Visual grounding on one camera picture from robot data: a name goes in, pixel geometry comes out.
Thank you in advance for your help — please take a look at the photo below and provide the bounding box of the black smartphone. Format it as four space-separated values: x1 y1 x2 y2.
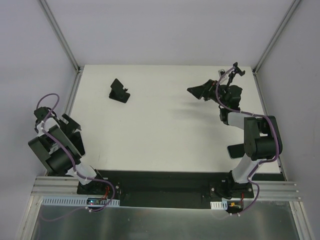
227 144 245 159
70 131 86 156

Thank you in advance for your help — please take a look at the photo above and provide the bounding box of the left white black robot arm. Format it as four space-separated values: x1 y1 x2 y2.
28 106 112 195

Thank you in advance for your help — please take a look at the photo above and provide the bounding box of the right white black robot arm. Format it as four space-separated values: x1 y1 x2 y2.
187 79 283 199

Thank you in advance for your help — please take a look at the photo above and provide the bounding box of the black round-base clamp phone stand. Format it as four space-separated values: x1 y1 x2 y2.
226 62 246 87

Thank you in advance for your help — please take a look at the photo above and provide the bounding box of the black folding phone stand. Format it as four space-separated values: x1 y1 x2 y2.
109 78 131 104

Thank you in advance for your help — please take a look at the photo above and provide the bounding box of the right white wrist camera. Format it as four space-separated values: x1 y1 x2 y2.
218 69 225 77

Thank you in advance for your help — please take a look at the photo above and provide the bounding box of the left white slotted cable duct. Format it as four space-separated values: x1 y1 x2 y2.
42 196 110 208

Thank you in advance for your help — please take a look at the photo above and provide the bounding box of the white slotted cable duct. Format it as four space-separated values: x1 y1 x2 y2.
210 200 228 211
42 196 110 208

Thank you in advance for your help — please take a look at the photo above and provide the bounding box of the left aluminium frame post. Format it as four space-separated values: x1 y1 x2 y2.
37 0 81 73

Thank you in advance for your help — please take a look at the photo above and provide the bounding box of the aluminium frame post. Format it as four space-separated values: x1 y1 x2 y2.
252 0 303 76
37 0 81 73

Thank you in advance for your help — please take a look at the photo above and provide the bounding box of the front aluminium rail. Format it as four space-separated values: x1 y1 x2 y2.
31 176 302 202

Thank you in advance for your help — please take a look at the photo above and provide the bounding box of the right aluminium frame post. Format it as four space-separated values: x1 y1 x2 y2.
252 0 303 76

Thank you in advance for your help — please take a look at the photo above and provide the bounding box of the right white slotted cable duct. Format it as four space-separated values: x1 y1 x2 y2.
210 200 228 211

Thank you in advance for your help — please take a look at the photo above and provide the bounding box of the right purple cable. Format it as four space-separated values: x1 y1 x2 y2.
215 66 284 218

